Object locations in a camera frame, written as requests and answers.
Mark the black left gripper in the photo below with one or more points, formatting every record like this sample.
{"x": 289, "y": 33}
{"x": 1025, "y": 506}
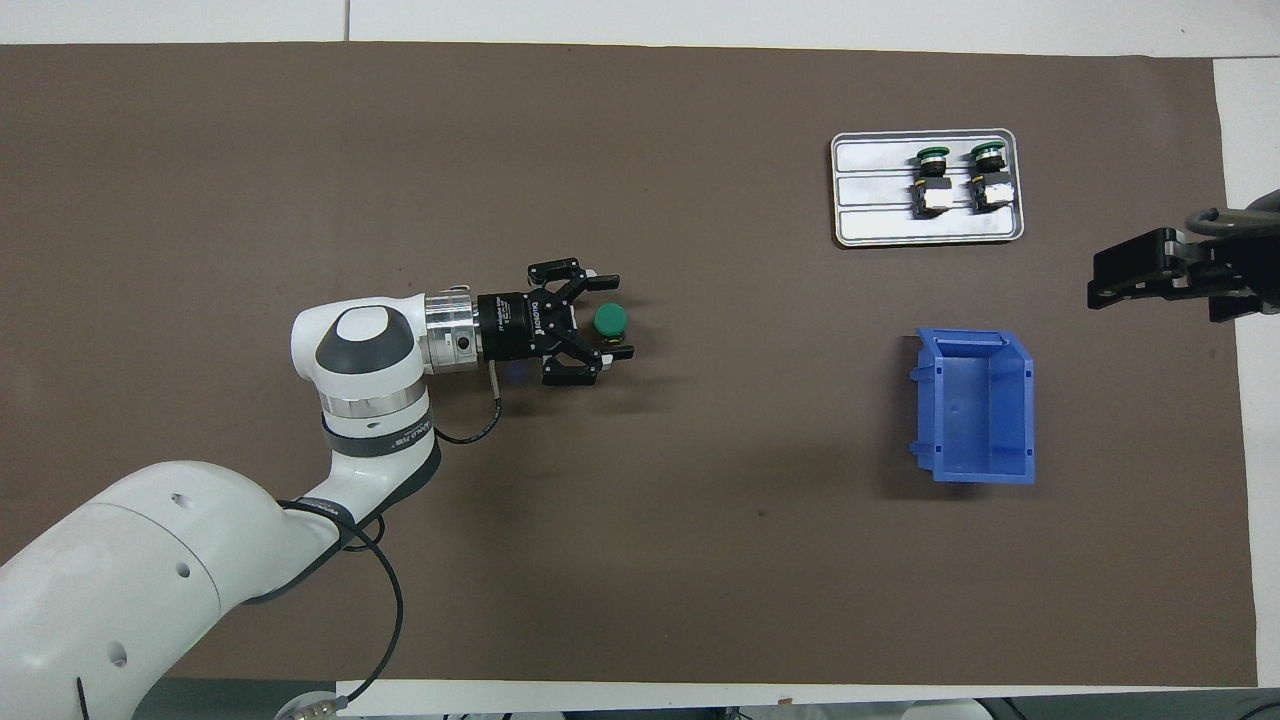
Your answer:
{"x": 515, "y": 325}

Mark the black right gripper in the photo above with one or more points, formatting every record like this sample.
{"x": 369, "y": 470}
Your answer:
{"x": 1235, "y": 265}

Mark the green push button switch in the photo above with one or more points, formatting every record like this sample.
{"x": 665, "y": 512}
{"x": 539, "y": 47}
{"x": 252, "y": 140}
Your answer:
{"x": 990, "y": 190}
{"x": 610, "y": 320}
{"x": 932, "y": 195}

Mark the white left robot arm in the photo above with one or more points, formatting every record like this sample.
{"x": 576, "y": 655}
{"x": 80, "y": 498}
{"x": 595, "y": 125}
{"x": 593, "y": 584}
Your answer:
{"x": 150, "y": 560}

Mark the blue plastic storage bin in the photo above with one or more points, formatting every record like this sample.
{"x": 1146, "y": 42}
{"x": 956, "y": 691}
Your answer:
{"x": 975, "y": 410}

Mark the brown paper table mat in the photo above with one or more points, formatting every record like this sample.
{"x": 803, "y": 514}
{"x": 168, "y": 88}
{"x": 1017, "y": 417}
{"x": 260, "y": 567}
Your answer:
{"x": 750, "y": 580}

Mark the grey metal tray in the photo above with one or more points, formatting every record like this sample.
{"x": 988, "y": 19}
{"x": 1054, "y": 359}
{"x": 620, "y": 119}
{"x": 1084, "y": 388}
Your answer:
{"x": 880, "y": 225}

